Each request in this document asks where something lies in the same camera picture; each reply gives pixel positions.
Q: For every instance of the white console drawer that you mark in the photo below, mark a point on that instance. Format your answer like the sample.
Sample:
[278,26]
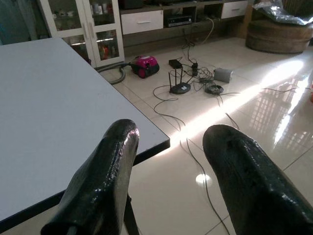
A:
[234,9]
[141,22]

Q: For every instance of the white glass display cabinet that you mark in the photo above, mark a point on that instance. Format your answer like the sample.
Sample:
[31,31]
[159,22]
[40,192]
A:
[85,27]

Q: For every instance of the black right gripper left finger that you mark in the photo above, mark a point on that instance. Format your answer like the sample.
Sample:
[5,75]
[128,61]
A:
[102,186]

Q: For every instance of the grey box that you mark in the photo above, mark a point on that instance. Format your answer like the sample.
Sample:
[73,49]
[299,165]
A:
[223,75]

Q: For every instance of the black AV receiver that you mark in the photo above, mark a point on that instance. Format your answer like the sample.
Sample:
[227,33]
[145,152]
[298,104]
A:
[179,21]

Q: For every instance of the brown wicker pouf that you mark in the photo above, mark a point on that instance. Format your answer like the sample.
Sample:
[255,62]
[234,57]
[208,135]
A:
[276,36]

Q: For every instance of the grey plastic sheet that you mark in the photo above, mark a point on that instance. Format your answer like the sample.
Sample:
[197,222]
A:
[281,12]

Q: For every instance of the pink vacuum cleaner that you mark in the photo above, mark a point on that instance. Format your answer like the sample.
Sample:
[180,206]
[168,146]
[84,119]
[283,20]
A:
[145,66]

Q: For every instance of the black router with antennas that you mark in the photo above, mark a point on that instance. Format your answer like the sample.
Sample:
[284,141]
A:
[180,88]

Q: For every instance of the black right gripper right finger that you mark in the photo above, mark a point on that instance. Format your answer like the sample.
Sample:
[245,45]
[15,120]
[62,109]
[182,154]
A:
[249,186]

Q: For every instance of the black flat box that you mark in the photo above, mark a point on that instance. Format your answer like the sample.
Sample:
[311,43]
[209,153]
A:
[175,63]

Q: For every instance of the black power adapter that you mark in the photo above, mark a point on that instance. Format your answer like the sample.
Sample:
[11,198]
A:
[195,69]

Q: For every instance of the brown wooden TV console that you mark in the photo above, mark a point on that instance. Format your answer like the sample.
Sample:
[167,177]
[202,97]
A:
[146,39]

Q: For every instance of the black table leg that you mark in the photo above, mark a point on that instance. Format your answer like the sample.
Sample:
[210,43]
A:
[133,220]

